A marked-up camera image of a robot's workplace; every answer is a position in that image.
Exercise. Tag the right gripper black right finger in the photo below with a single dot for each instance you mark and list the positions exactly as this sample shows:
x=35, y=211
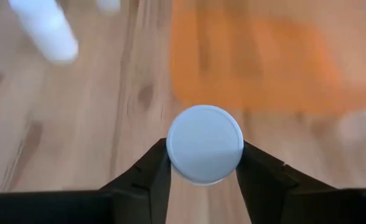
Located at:
x=270, y=193

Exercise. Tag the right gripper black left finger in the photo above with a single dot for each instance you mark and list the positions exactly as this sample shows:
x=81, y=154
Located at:
x=133, y=199

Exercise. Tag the wide white pill bottle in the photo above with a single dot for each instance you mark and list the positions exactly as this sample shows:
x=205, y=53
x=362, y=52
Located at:
x=204, y=143

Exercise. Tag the tall white pill bottle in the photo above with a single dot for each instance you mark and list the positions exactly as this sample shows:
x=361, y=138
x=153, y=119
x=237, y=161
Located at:
x=47, y=29

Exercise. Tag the orange translucent plastic basket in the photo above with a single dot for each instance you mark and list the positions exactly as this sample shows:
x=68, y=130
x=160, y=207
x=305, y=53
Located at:
x=264, y=56

